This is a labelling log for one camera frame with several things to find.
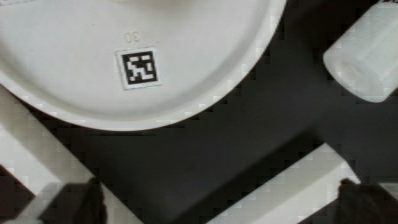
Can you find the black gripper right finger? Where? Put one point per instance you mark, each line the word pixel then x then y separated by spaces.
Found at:
pixel 367 203

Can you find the white round table top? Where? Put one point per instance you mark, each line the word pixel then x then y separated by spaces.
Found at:
pixel 124 64

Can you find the white front fence bar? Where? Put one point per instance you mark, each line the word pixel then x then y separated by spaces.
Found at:
pixel 42 164

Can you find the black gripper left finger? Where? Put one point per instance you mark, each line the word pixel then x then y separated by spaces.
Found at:
pixel 77 206

